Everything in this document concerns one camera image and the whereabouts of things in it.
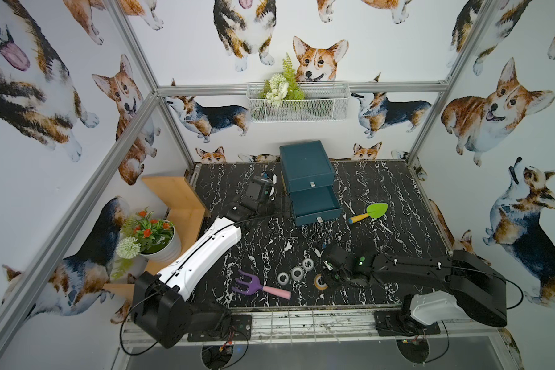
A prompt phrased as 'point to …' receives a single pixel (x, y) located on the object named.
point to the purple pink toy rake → (253, 287)
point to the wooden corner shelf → (186, 211)
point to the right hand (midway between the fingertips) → (326, 270)
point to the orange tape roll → (317, 284)
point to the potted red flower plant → (157, 240)
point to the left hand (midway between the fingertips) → (280, 196)
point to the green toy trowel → (375, 210)
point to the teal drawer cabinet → (310, 176)
